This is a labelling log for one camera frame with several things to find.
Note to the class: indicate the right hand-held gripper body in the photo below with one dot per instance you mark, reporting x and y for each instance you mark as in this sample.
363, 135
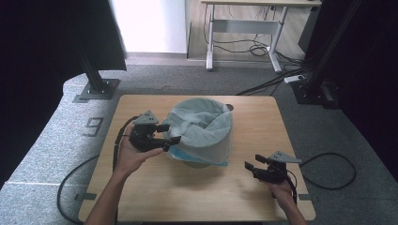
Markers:
270, 173

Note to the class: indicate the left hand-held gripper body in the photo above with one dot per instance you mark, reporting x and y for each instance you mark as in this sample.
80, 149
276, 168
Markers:
144, 140

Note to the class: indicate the green plastic bucket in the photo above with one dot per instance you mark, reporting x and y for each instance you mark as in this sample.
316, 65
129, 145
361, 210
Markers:
195, 165

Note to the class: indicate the white plastic bag blue strip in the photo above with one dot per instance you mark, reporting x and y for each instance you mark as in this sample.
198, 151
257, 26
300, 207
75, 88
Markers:
203, 125

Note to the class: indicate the person's left hand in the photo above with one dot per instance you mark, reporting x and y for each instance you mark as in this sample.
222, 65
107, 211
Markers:
130, 159

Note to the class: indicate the person's right hand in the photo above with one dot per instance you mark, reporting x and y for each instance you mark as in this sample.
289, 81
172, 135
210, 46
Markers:
283, 195

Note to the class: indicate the grey tape piece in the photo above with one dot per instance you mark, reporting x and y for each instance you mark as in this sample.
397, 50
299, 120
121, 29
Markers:
304, 197
87, 196

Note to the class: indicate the black metal stand grey base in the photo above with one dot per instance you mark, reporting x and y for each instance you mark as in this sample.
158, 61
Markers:
95, 82

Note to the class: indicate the white power strip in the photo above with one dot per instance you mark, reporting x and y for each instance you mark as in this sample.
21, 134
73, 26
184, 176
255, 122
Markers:
294, 79

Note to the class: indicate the white metal desk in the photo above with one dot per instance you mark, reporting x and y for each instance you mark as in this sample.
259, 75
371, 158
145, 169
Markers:
244, 26

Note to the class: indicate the black curtain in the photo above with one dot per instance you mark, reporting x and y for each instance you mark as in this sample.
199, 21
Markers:
369, 78
37, 62

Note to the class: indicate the dark grey panel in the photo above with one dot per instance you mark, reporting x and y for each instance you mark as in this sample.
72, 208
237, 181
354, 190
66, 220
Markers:
308, 31

